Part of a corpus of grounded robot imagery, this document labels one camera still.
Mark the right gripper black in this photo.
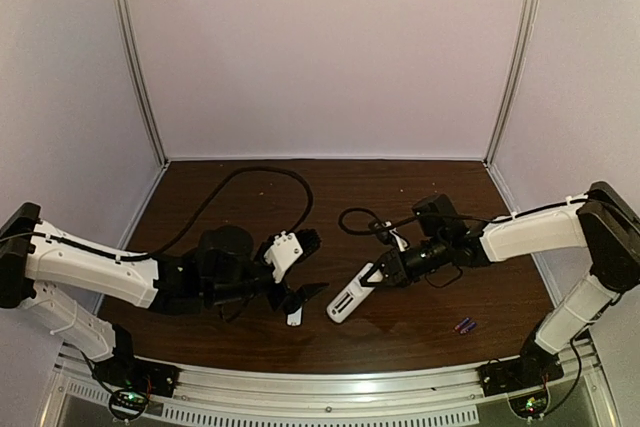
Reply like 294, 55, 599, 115
361, 235, 450, 288

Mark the white battery cover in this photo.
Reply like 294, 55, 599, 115
286, 307, 303, 327

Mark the white remote control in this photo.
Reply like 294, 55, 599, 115
326, 262, 374, 324

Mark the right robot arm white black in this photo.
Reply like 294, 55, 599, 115
353, 182, 639, 389

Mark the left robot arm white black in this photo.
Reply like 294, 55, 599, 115
1, 202, 327, 391

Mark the blue battery upper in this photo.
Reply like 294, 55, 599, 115
453, 317, 471, 332

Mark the blue battery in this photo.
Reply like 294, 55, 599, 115
459, 321, 477, 335
453, 317, 471, 332

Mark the blue battery lower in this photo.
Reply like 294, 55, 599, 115
459, 321, 477, 335

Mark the left circuit board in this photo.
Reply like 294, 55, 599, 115
107, 389, 150, 422

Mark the circuit board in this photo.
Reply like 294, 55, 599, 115
107, 389, 150, 422
507, 388, 550, 421

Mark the right circuit board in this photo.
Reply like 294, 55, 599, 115
507, 388, 550, 421

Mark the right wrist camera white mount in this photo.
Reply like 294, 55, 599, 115
368, 220, 410, 252

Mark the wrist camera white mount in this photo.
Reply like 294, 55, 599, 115
262, 229, 321, 284
368, 220, 410, 252

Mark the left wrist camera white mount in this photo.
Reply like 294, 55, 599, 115
262, 229, 321, 284

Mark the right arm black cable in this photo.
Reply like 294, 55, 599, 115
338, 196, 601, 248

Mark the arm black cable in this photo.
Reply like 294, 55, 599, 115
29, 162, 315, 268
338, 196, 601, 248

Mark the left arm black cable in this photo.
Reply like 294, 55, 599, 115
29, 162, 315, 268

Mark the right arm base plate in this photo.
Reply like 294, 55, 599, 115
476, 357, 564, 397

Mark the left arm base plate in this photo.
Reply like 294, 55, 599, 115
93, 357, 181, 398

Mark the front aluminium rail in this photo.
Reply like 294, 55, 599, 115
49, 339, 606, 426

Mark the right aluminium frame post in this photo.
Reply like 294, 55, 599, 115
484, 0, 540, 167

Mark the aluminium frame post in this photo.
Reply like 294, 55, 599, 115
114, 0, 169, 168
484, 0, 540, 167

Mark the left aluminium frame post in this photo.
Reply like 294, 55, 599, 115
114, 0, 169, 168

